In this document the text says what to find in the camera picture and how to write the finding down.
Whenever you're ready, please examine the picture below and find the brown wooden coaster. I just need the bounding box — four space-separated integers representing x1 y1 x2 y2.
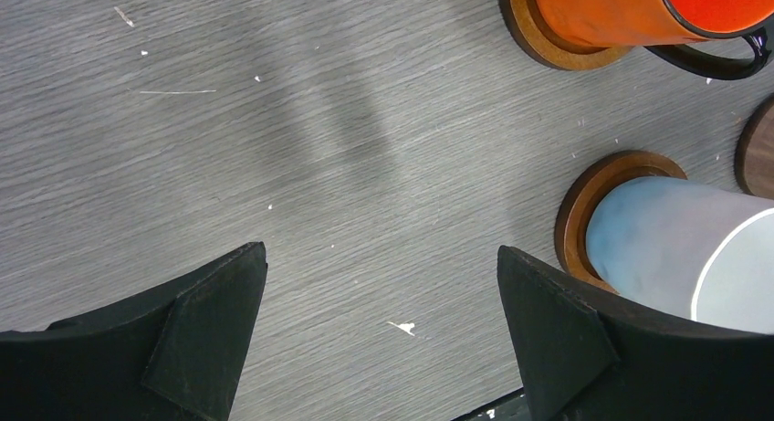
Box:
554 150 687 293
497 0 632 71

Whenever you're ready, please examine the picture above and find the white ceramic mug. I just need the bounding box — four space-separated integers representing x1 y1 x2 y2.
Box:
585 176 773 334

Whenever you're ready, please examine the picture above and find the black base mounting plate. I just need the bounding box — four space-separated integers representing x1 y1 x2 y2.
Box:
453 388 532 421

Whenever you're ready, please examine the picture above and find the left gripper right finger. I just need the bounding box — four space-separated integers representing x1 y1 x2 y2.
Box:
497 246 773 420

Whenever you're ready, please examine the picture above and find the orange ceramic mug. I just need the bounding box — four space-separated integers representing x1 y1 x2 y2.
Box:
529 0 773 80

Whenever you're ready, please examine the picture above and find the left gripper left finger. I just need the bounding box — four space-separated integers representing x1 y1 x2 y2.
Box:
1 242 267 420

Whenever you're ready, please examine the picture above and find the dark walnut wooden coaster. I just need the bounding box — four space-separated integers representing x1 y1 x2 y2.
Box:
734 94 773 199

